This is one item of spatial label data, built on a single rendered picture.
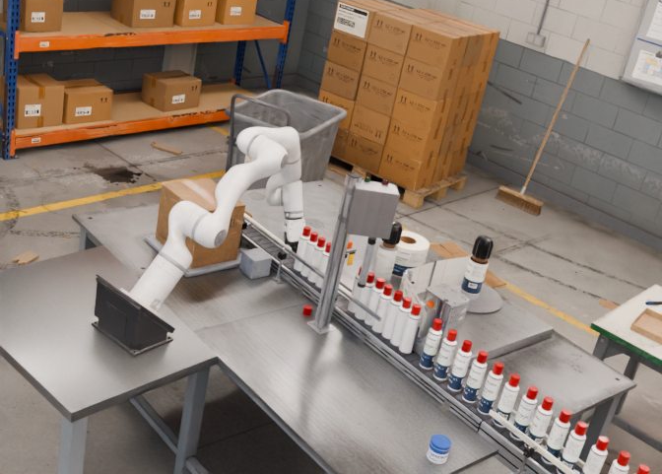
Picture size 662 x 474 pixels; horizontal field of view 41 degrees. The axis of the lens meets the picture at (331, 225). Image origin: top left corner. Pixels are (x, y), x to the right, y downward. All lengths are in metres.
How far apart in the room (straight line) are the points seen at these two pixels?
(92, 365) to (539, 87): 5.63
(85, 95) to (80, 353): 4.08
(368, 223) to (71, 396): 1.22
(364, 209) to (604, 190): 4.76
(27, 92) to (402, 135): 2.85
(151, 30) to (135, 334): 4.36
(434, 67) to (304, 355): 3.81
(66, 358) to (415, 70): 4.35
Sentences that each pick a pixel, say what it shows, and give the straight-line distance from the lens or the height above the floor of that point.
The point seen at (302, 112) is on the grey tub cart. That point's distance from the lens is 6.55.
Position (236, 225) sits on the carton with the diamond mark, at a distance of 3.80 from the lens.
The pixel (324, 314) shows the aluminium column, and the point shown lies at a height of 0.90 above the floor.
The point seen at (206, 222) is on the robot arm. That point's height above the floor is 1.26.
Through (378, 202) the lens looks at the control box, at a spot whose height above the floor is 1.43.
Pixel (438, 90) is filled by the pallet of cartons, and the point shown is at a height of 0.99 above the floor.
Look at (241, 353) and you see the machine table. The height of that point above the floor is 0.83.
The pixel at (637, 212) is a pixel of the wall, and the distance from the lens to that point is 7.74.
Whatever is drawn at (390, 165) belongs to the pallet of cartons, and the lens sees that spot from 7.11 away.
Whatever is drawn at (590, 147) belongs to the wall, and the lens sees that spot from 7.83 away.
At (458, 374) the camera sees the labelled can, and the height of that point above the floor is 0.96.
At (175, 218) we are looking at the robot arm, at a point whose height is 1.24.
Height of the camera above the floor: 2.66
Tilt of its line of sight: 24 degrees down
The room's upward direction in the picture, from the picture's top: 12 degrees clockwise
